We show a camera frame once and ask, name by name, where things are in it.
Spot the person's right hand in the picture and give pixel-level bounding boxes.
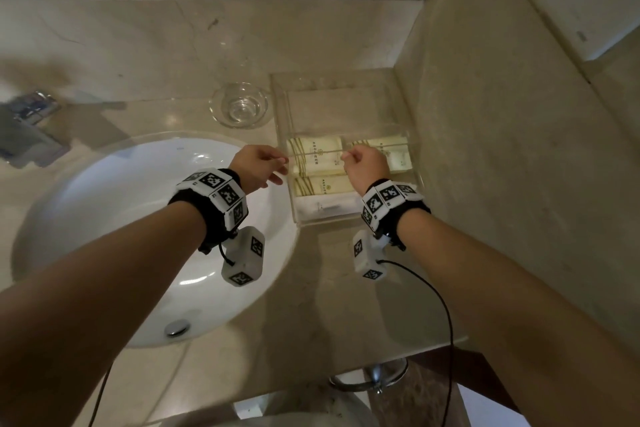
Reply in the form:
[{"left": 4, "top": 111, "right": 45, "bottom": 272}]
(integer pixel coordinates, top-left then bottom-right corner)
[{"left": 341, "top": 144, "right": 391, "bottom": 196}]

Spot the person's left hand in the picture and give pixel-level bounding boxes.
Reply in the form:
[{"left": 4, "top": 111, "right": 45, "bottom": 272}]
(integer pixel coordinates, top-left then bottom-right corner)
[{"left": 230, "top": 145, "right": 290, "bottom": 194}]

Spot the clear acrylic box lid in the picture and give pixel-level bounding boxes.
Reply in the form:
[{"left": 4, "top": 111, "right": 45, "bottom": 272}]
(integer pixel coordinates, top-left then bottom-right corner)
[{"left": 270, "top": 69, "right": 411, "bottom": 162}]

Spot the person's left forearm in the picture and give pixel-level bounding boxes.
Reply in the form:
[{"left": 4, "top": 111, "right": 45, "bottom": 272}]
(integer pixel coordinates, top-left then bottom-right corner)
[{"left": 0, "top": 201, "right": 208, "bottom": 427}]

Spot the person's right forearm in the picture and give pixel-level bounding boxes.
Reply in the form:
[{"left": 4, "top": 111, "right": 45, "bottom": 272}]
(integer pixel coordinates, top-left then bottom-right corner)
[{"left": 397, "top": 214, "right": 640, "bottom": 427}]

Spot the cream striped amenity packet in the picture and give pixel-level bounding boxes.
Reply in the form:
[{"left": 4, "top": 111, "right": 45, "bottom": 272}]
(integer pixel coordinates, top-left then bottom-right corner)
[
  {"left": 287, "top": 136, "right": 347, "bottom": 177},
  {"left": 350, "top": 136, "right": 413, "bottom": 173},
  {"left": 292, "top": 174, "right": 362, "bottom": 198}
]

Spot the white amenity packet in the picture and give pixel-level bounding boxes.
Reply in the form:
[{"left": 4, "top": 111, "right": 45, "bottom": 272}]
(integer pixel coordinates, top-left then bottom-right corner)
[{"left": 297, "top": 193, "right": 367, "bottom": 221}]

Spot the clear acrylic amenity box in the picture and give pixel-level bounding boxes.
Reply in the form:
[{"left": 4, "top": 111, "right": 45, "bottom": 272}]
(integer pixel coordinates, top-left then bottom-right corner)
[{"left": 280, "top": 131, "right": 427, "bottom": 227}]

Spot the black wristband with marker cubes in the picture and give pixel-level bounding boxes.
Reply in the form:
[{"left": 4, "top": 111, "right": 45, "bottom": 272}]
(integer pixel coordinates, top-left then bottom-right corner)
[
  {"left": 360, "top": 179, "right": 432, "bottom": 251},
  {"left": 168, "top": 168, "right": 249, "bottom": 255}
]

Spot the clear glass dish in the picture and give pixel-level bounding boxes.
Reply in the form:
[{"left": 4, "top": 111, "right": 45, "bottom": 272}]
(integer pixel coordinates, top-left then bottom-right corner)
[{"left": 209, "top": 81, "right": 271, "bottom": 130}]

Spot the white sink basin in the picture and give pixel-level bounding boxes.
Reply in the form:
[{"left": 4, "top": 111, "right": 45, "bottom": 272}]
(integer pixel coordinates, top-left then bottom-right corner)
[{"left": 10, "top": 136, "right": 301, "bottom": 349}]

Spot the chrome sink drain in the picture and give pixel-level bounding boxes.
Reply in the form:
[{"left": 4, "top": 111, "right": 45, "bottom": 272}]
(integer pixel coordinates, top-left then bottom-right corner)
[{"left": 164, "top": 319, "right": 192, "bottom": 339}]

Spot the chrome faucet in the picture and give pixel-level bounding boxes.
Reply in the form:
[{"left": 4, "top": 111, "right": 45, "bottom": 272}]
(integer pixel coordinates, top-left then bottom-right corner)
[{"left": 0, "top": 89, "right": 69, "bottom": 170}]

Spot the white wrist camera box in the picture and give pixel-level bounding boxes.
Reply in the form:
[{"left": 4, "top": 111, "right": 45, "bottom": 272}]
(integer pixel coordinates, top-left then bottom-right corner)
[
  {"left": 221, "top": 227, "right": 266, "bottom": 287},
  {"left": 352, "top": 230, "right": 392, "bottom": 281}
]

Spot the black cable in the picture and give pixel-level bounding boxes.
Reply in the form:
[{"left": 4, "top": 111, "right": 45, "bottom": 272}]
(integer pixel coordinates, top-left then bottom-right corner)
[
  {"left": 87, "top": 362, "right": 113, "bottom": 427},
  {"left": 377, "top": 259, "right": 457, "bottom": 427}
]

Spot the chrome towel ring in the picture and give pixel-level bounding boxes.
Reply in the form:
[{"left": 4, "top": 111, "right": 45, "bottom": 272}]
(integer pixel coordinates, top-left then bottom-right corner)
[{"left": 328, "top": 358, "right": 410, "bottom": 395}]

